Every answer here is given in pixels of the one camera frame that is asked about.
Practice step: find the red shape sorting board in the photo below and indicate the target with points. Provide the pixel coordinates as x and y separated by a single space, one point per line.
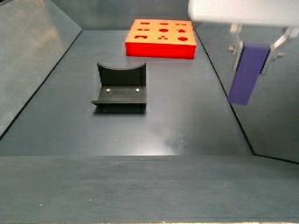
162 39

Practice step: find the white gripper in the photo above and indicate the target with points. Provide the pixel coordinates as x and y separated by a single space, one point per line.
250 12

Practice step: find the black curved holder stand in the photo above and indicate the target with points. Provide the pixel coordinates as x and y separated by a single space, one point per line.
123 92

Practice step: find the purple rectangular block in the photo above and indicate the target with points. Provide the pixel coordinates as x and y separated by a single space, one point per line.
250 65

